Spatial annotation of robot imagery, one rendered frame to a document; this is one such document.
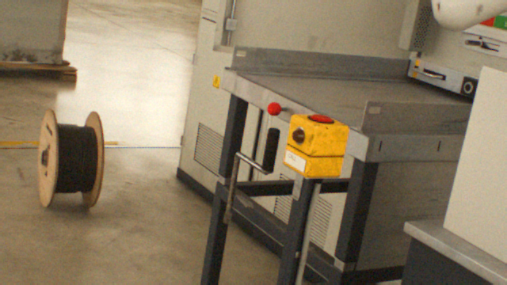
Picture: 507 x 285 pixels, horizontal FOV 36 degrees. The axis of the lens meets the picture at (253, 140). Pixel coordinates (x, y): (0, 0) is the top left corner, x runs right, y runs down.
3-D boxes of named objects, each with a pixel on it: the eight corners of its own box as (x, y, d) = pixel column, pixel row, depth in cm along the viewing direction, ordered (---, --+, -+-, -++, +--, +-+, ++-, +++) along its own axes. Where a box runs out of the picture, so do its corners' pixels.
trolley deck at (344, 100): (364, 163, 158) (371, 134, 157) (220, 88, 208) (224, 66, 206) (569, 159, 194) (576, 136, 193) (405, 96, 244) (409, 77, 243)
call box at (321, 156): (305, 180, 137) (315, 125, 134) (280, 165, 143) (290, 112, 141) (341, 178, 141) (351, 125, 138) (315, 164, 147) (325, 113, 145)
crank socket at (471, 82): (474, 98, 211) (478, 81, 210) (458, 93, 216) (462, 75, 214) (480, 99, 212) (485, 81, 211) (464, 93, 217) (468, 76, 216)
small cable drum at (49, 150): (31, 186, 334) (40, 97, 324) (81, 187, 343) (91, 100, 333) (46, 222, 299) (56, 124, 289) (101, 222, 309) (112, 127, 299)
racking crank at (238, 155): (219, 221, 201) (237, 111, 194) (230, 220, 203) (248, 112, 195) (251, 248, 188) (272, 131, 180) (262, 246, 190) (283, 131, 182)
